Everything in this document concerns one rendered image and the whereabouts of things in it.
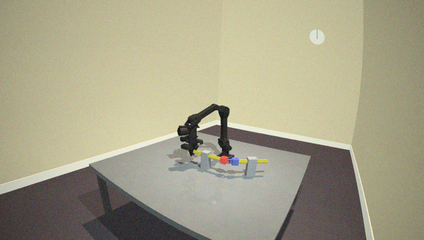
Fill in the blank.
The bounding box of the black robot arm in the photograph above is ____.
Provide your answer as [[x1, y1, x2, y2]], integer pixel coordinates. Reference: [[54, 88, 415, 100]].
[[177, 103, 232, 157]]

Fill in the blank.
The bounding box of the yellow square bar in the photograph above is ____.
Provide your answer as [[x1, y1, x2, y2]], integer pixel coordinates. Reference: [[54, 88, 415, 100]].
[[193, 150, 220, 171]]

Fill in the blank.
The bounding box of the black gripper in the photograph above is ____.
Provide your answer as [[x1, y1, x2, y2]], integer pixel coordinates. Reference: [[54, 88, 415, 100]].
[[180, 135, 203, 156]]

